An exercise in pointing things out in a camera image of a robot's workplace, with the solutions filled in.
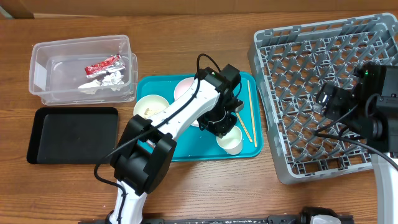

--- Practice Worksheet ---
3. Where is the wooden chopstick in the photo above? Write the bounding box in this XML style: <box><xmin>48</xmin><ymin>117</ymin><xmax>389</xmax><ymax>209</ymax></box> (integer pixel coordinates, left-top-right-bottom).
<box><xmin>247</xmin><ymin>80</ymin><xmax>257</xmax><ymax>147</ymax></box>
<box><xmin>236</xmin><ymin>113</ymin><xmax>253</xmax><ymax>142</ymax></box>

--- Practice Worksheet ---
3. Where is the white cup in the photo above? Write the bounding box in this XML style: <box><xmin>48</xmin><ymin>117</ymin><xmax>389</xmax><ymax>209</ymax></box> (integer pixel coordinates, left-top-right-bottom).
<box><xmin>216</xmin><ymin>126</ymin><xmax>243</xmax><ymax>155</ymax></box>

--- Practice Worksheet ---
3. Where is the white tissue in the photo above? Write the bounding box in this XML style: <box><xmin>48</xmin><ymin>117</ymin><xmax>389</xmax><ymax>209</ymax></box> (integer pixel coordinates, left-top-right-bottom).
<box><xmin>78</xmin><ymin>71</ymin><xmax>124</xmax><ymax>95</ymax></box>

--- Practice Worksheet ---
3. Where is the red foil snack wrapper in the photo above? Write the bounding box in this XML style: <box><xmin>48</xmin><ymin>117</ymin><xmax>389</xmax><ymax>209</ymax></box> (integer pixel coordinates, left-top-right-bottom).
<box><xmin>85</xmin><ymin>54</ymin><xmax>126</xmax><ymax>78</ymax></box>

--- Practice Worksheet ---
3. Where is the large pink plate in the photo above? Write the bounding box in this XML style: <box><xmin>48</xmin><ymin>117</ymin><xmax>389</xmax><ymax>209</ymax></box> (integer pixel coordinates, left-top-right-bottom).
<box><xmin>192</xmin><ymin>120</ymin><xmax>199</xmax><ymax>127</ymax></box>

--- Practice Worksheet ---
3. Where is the small pink bowl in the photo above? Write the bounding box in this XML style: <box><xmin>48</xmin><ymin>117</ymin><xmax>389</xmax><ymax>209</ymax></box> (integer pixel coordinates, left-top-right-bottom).
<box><xmin>174</xmin><ymin>77</ymin><xmax>194</xmax><ymax>101</ymax></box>

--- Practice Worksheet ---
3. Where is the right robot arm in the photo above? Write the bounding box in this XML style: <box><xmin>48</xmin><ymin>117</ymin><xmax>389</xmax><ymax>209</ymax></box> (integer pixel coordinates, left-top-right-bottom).
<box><xmin>313</xmin><ymin>62</ymin><xmax>397</xmax><ymax>223</ymax></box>

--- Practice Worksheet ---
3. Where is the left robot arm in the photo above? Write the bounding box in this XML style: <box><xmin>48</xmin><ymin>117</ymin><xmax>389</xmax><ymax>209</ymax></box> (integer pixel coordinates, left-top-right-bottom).
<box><xmin>107</xmin><ymin>65</ymin><xmax>243</xmax><ymax>223</ymax></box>

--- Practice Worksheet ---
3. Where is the grey dishwasher rack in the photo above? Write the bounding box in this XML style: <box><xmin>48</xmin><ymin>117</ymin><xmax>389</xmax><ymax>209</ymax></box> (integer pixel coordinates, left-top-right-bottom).
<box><xmin>248</xmin><ymin>13</ymin><xmax>397</xmax><ymax>184</ymax></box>

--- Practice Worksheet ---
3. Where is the teal serving tray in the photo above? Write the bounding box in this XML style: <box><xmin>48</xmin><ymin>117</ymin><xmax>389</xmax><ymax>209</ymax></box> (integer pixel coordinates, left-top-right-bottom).
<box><xmin>137</xmin><ymin>72</ymin><xmax>264</xmax><ymax>162</ymax></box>

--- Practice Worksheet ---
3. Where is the white bowl with food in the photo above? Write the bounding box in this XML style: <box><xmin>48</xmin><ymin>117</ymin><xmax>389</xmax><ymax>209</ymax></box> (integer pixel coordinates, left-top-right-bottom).
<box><xmin>133</xmin><ymin>95</ymin><xmax>170</xmax><ymax>119</ymax></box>

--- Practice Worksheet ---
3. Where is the black plastic tray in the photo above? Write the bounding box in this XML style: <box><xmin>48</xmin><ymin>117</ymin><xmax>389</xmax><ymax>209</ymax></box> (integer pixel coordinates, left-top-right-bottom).
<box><xmin>26</xmin><ymin>107</ymin><xmax>119</xmax><ymax>164</ymax></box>

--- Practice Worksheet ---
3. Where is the clear plastic storage bin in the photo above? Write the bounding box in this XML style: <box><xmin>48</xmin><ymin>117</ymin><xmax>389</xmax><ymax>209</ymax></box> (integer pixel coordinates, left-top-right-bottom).
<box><xmin>29</xmin><ymin>35</ymin><xmax>138</xmax><ymax>106</ymax></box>

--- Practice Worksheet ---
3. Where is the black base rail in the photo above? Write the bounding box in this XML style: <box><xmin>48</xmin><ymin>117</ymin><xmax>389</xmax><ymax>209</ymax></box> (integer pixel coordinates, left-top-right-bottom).
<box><xmin>77</xmin><ymin>207</ymin><xmax>355</xmax><ymax>224</ymax></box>

